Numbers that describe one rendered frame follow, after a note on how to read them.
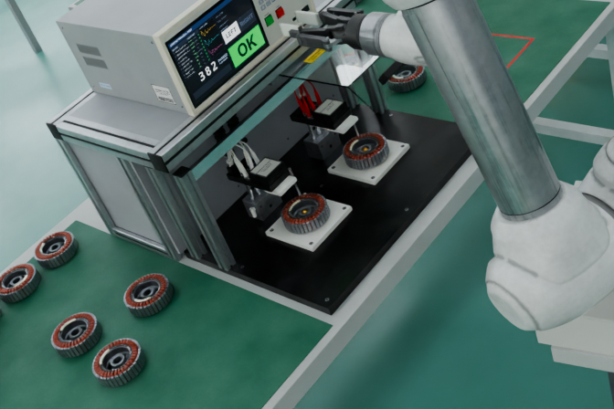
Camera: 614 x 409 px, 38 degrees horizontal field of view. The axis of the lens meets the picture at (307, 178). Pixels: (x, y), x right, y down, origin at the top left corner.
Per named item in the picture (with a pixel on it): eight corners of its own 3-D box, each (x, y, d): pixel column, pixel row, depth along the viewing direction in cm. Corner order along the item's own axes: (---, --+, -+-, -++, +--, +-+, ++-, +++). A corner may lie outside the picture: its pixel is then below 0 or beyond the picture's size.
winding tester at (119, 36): (317, 12, 216) (291, -66, 205) (195, 117, 195) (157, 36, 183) (210, 0, 242) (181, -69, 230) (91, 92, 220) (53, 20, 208)
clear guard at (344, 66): (435, 52, 207) (428, 29, 203) (375, 112, 195) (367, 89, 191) (329, 38, 228) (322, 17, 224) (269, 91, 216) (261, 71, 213)
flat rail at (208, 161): (358, 32, 224) (354, 22, 222) (190, 186, 193) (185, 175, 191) (354, 32, 225) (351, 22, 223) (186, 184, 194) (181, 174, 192)
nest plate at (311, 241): (353, 209, 209) (351, 205, 208) (313, 252, 202) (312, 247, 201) (305, 195, 219) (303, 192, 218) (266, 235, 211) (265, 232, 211)
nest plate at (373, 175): (410, 148, 221) (408, 143, 220) (375, 185, 214) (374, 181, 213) (363, 137, 231) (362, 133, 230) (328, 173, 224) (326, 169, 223)
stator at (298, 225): (340, 209, 209) (335, 197, 207) (311, 240, 203) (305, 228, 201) (305, 198, 216) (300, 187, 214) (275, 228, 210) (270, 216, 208)
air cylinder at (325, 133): (341, 142, 232) (335, 126, 229) (323, 161, 228) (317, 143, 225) (326, 140, 235) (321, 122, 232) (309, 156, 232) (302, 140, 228)
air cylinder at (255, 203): (282, 202, 220) (276, 184, 217) (263, 221, 216) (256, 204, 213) (269, 197, 223) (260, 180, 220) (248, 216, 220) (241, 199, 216)
